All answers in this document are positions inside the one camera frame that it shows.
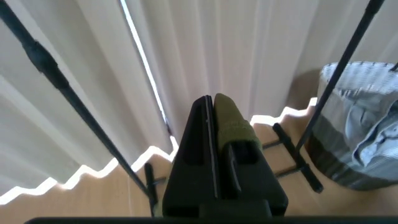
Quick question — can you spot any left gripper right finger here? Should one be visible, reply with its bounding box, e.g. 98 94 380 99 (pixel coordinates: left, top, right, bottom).
222 141 289 215

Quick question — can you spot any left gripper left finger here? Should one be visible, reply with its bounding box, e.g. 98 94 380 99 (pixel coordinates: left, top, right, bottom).
162 95 222 217

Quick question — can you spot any green garment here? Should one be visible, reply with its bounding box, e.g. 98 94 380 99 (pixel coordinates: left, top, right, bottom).
213 93 264 154

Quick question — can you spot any white laundry basket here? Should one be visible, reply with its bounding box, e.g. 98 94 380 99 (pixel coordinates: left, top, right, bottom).
306 61 398 191

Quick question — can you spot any black clothes rack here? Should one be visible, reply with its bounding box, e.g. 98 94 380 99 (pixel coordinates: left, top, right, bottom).
0 0 386 217

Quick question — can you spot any pale blue shirt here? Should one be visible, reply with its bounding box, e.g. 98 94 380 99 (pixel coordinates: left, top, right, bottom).
338 88 398 183

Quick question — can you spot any white curtain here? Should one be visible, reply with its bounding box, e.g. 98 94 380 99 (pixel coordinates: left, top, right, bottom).
0 0 398 205

